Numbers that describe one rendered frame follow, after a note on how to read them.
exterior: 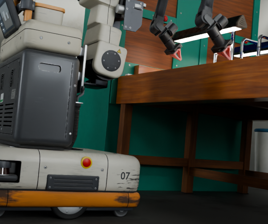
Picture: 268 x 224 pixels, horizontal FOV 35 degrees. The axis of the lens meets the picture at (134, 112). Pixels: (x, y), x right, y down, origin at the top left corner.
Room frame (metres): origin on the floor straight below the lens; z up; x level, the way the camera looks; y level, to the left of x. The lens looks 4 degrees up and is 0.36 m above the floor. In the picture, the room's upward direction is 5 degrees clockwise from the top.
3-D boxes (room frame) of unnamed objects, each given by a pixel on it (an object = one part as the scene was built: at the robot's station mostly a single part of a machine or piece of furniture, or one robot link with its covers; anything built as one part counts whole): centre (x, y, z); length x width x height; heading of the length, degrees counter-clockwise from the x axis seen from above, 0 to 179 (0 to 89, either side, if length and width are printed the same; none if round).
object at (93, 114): (3.44, -0.27, 0.42); 1.36 x 0.55 x 0.84; 122
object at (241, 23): (2.65, -0.40, 1.08); 0.62 x 0.08 x 0.07; 32
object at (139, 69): (2.99, -0.12, 0.83); 0.30 x 0.06 x 0.07; 122
